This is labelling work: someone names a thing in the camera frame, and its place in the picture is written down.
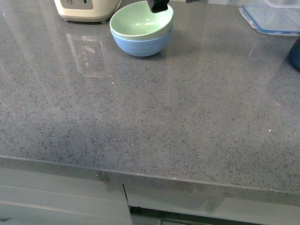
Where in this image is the white cabinet drawer left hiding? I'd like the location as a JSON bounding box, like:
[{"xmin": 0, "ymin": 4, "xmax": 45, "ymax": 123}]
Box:
[{"xmin": 0, "ymin": 168, "xmax": 132, "ymax": 225}]

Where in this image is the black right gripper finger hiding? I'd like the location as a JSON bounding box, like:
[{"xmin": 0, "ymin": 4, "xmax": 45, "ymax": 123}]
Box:
[{"xmin": 147, "ymin": 0, "xmax": 169, "ymax": 13}]

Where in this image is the white cabinet drawer right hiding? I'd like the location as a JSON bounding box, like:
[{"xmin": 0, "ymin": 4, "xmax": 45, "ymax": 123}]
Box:
[{"xmin": 124, "ymin": 185, "xmax": 300, "ymax": 225}]

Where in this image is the white cabinet drawer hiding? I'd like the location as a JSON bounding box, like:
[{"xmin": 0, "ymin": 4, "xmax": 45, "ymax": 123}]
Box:
[
  {"xmin": 124, "ymin": 185, "xmax": 300, "ymax": 225},
  {"xmin": 0, "ymin": 168, "xmax": 132, "ymax": 225}
]

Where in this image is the clear plastic food container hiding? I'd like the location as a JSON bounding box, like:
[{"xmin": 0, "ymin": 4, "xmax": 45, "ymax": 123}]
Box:
[{"xmin": 239, "ymin": 0, "xmax": 300, "ymax": 36}]

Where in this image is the cream two-slot toaster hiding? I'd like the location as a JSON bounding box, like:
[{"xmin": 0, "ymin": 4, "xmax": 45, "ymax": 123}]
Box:
[{"xmin": 54, "ymin": 0, "xmax": 121, "ymax": 23}]

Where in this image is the green plastic bowl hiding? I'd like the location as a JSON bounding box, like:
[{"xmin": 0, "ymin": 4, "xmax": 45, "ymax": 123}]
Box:
[{"xmin": 110, "ymin": 1, "xmax": 174, "ymax": 40}]

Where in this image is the dark blue saucepan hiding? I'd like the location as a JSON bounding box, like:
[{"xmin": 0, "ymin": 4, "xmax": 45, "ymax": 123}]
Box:
[{"xmin": 287, "ymin": 37, "xmax": 300, "ymax": 72}]

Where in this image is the blue plastic bowl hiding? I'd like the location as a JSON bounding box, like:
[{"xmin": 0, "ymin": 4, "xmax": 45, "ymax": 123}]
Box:
[{"xmin": 111, "ymin": 28, "xmax": 173, "ymax": 57}]

